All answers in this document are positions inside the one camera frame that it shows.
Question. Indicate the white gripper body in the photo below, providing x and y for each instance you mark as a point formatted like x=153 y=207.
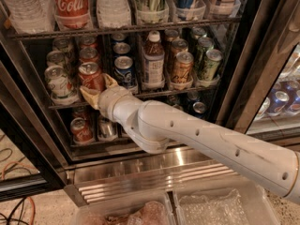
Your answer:
x=110 y=99

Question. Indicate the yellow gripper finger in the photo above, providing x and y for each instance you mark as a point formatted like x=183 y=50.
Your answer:
x=91 y=96
x=110 y=82

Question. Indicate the red coke can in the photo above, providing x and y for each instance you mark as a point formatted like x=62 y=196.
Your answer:
x=89 y=54
x=91 y=76
x=88 y=41

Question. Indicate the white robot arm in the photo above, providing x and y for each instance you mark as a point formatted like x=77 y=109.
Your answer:
x=152 y=124

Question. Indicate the front blue pepsi can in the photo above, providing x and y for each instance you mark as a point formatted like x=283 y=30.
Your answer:
x=124 y=71

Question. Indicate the blue pepsi can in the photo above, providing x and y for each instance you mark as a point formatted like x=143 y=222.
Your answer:
x=118 y=37
x=121 y=49
x=124 y=71

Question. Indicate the bottom shelf silver can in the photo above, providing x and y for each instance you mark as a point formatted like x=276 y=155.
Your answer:
x=106 y=128

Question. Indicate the front white green can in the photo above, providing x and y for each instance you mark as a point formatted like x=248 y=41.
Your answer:
x=59 y=82

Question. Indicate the white green can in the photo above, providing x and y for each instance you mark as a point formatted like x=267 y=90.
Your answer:
x=66 y=46
x=56 y=58
x=59 y=82

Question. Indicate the bottom shelf red can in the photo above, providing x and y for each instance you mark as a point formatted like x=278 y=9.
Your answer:
x=81 y=130

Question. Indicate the rear blue pepsi can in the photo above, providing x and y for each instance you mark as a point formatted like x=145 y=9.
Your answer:
x=118 y=37

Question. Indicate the rear white green can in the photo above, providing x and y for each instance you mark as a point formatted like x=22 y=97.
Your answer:
x=66 y=46

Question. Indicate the front gold can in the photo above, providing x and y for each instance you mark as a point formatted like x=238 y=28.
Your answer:
x=182 y=65

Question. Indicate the gold can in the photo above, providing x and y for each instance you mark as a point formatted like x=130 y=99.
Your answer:
x=169 y=36
x=182 y=65
x=177 y=46

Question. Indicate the rear gold can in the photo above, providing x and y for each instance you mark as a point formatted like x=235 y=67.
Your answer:
x=169 y=36

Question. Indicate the steel fridge bottom grille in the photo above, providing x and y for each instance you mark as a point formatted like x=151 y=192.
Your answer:
x=112 y=178

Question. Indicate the bottom shelf blue can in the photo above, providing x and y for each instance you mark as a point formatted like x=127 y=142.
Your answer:
x=198 y=109

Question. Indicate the front green can right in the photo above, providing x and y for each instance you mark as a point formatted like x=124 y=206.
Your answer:
x=210 y=64

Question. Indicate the rear green can right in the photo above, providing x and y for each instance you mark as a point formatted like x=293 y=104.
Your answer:
x=196 y=33

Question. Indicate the right fridge glass door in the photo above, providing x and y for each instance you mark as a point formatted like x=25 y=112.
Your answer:
x=264 y=52

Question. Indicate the brown tea bottle white label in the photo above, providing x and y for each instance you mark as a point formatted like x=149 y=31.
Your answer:
x=153 y=58

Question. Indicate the middle clear water bottle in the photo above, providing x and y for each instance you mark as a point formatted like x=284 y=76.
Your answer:
x=113 y=13

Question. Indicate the clear water bottle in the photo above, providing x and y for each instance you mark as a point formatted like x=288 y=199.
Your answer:
x=113 y=13
x=31 y=16

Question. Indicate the large coca cola bottle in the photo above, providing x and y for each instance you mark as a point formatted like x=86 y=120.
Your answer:
x=73 y=14

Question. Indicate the left clear water bottle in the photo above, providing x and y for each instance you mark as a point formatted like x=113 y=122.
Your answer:
x=31 y=16

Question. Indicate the left clear plastic bin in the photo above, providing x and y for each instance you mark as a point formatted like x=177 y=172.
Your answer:
x=139 y=208

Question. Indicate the clear plastic bin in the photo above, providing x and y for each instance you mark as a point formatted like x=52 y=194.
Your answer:
x=229 y=200
x=139 y=208

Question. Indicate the right clear plastic bin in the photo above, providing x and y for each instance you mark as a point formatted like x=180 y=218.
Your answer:
x=229 y=200

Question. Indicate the middle wire shelf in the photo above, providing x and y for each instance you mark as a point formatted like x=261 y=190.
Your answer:
x=142 y=95

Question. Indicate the wire shelf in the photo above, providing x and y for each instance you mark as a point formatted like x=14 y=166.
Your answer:
x=142 y=95
x=125 y=29

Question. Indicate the left fridge door frame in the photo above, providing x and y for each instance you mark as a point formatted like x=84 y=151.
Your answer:
x=15 y=122

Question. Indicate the top wire shelf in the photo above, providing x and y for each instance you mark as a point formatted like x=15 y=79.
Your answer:
x=125 y=29

